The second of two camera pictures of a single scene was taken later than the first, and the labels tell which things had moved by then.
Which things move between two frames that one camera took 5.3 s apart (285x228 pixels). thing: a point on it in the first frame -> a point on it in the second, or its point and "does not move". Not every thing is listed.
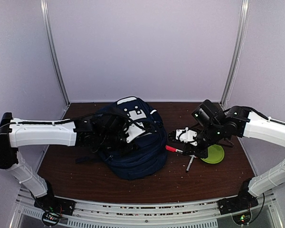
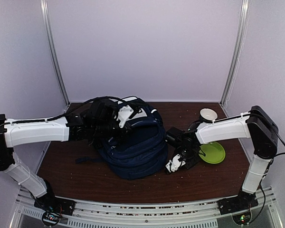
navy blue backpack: x=149 y=157 does not move
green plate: x=216 y=154 does not move
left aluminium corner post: x=53 y=52 does not move
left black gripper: x=128 y=150 -> x=124 y=134
